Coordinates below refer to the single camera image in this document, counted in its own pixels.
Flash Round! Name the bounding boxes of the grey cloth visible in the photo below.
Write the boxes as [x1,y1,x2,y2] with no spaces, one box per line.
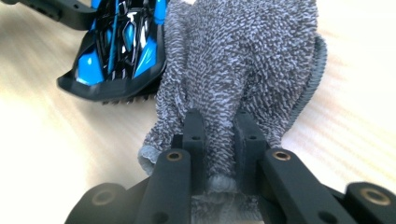
[137,0,329,224]

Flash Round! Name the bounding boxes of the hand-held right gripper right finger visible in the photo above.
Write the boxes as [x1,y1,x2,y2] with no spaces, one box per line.
[233,110,269,194]

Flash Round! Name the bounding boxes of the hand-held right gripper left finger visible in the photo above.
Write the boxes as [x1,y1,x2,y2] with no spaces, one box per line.
[172,107,207,194]

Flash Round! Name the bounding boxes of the blue toy car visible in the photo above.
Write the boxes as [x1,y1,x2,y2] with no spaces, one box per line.
[56,0,170,105]

